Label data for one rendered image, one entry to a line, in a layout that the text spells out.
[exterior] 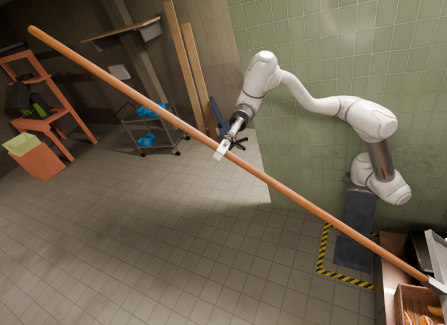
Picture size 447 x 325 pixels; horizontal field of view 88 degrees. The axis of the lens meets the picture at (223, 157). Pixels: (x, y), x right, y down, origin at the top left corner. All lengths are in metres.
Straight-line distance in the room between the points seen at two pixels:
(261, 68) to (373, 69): 1.12
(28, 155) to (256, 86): 5.68
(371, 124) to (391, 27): 0.79
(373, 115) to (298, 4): 0.92
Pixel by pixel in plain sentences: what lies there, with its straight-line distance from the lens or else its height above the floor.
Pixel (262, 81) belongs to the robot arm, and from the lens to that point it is 0.96.
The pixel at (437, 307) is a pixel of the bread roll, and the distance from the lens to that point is 2.02.
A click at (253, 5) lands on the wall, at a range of 1.89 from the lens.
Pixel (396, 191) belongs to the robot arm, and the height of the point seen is 1.22.
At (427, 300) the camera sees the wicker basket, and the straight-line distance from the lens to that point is 2.06.
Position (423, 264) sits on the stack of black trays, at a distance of 1.95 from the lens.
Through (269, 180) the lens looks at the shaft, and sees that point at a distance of 0.86.
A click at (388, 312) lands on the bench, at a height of 0.58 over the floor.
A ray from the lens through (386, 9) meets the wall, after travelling 1.83.
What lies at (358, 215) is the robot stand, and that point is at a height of 0.75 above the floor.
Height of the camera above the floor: 2.44
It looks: 37 degrees down
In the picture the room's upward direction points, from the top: 19 degrees counter-clockwise
